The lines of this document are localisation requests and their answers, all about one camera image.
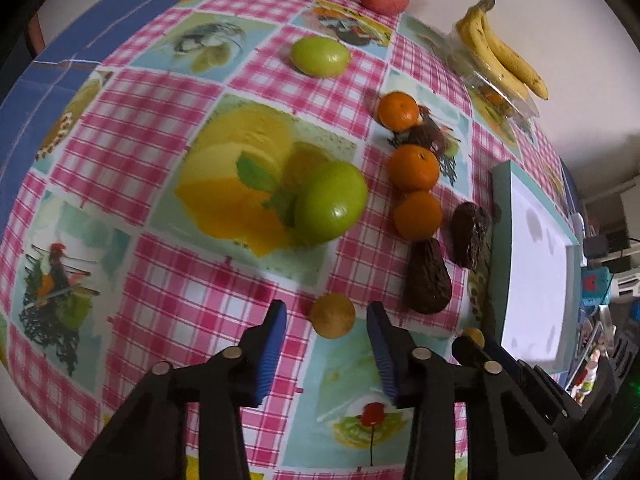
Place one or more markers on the tan round longan fruit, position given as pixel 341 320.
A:
pixel 332 315

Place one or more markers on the pink checkered fruit tablecloth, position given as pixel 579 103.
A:
pixel 157 223

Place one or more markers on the white wooden shelf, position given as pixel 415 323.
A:
pixel 614 213

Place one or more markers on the long dark brown avocado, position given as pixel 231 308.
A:
pixel 428 288

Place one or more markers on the yellow banana bunch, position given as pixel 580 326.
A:
pixel 505 66

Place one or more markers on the orange mandarin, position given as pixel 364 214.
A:
pixel 418 216
pixel 398 112
pixel 413 168

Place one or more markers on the green apple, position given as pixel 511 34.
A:
pixel 330 203
pixel 320 57

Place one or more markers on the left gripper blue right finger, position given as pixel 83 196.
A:
pixel 391 347

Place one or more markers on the wrinkled dark brown fruit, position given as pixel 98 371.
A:
pixel 469 226

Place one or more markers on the dark round passion fruit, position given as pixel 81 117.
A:
pixel 428 136

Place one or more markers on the small tan round fruit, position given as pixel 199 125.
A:
pixel 476 335

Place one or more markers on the clear plastic fruit container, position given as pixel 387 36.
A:
pixel 476 74

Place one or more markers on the white tray teal rim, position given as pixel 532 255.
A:
pixel 534 279

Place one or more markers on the teal toy box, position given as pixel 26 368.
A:
pixel 596 286

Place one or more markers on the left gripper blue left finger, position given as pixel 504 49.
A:
pixel 261 347

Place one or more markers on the blue checkered cloth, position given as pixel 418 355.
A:
pixel 48 83

